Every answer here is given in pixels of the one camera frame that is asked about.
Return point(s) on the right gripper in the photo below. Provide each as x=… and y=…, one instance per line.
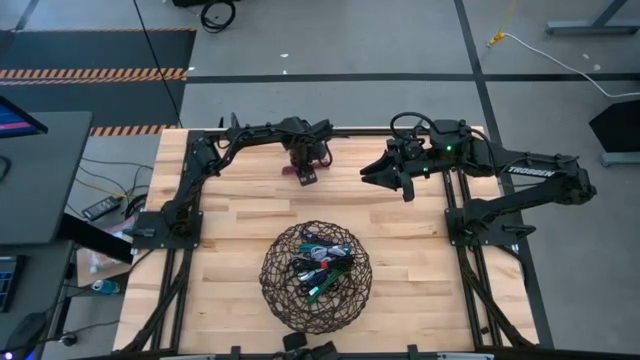
x=412, y=157

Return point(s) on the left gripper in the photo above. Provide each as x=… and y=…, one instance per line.
x=307, y=137

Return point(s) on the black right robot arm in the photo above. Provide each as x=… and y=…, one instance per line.
x=530, y=197

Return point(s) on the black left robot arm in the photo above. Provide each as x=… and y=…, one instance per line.
x=192, y=170

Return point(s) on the black power adapter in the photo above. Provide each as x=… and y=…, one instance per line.
x=101, y=207

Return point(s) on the clear plastic bag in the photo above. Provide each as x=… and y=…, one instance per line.
x=100, y=262

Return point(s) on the black hazard-striped floor mat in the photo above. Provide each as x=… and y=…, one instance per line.
x=100, y=50

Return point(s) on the black floor stand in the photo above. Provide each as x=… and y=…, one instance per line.
x=620, y=130

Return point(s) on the blue bottle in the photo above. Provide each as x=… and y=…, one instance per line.
x=106, y=287

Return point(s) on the grey table leg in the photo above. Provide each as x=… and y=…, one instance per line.
x=590, y=25

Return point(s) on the black desk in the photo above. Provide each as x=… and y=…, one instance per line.
x=45, y=175

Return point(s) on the computer monitor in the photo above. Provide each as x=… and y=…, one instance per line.
x=15, y=122

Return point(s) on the keyboard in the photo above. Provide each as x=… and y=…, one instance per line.
x=6, y=285

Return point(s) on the black table frame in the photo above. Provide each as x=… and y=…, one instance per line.
x=360, y=133

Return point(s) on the black table-level camera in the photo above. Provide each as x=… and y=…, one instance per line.
x=295, y=341

